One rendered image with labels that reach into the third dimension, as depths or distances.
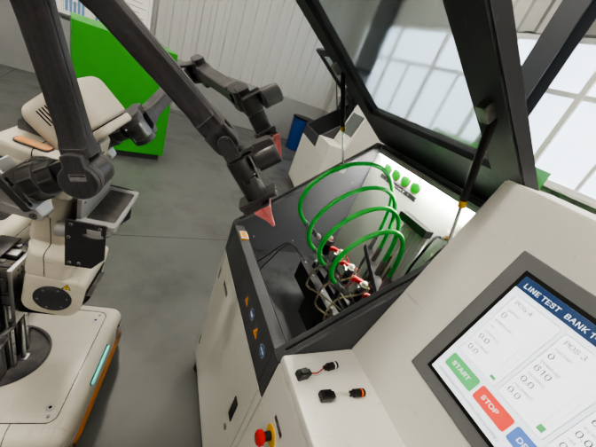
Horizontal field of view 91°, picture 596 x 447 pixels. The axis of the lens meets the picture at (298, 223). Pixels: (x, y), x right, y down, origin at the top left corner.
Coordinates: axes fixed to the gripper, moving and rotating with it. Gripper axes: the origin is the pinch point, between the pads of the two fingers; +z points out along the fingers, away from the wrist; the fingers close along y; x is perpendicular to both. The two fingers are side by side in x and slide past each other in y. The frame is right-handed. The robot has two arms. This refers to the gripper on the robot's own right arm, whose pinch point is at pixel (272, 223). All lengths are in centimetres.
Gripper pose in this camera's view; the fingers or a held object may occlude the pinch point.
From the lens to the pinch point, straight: 80.4
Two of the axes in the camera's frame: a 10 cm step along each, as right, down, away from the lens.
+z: 4.0, 7.8, 4.8
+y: 9.1, -4.0, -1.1
